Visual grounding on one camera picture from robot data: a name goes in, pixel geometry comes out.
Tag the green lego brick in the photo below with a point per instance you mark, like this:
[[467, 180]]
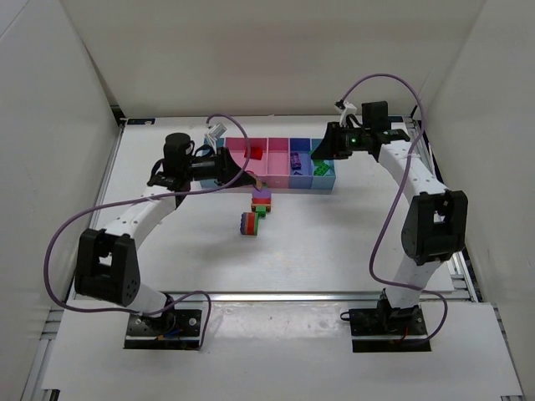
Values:
[[321, 168]]

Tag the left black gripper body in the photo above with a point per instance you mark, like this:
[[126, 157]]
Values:
[[223, 165]]

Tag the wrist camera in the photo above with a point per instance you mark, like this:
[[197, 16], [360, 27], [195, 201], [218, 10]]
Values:
[[347, 113], [215, 131]]

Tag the striped purple red lego stack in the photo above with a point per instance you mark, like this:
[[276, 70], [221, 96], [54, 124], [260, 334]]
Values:
[[249, 223]]

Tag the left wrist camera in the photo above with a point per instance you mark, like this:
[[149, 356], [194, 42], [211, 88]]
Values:
[[215, 131]]

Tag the light blue bin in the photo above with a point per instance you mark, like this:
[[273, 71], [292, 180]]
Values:
[[325, 182], [211, 183]]

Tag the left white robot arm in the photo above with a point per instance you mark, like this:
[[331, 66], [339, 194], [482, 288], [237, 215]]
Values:
[[107, 266]]

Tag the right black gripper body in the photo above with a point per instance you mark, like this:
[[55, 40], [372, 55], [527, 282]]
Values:
[[334, 140]]

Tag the narrow pink bin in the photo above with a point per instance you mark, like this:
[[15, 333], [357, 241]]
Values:
[[278, 167]]

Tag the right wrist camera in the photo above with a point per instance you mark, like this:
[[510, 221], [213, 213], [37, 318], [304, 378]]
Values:
[[347, 113]]

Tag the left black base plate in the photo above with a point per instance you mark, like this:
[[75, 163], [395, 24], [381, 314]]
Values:
[[178, 329]]

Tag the purple green red lego stack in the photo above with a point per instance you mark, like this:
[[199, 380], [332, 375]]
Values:
[[261, 200]]

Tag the left light blue bin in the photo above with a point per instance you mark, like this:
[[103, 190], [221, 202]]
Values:
[[211, 183]]

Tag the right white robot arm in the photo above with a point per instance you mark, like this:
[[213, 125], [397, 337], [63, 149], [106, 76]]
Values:
[[434, 227]]

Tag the right light blue bin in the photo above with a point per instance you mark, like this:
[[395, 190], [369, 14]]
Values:
[[325, 182]]

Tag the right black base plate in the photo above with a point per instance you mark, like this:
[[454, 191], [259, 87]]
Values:
[[370, 335]]

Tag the large pink bin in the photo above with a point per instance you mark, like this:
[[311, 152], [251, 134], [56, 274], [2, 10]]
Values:
[[238, 150]]

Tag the white table board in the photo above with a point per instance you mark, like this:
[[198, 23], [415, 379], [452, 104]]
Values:
[[346, 240]]

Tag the dark blue bin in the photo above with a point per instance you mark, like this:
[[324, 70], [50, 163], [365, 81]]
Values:
[[303, 147]]

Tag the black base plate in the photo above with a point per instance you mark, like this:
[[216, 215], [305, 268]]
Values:
[[178, 329], [370, 335]]

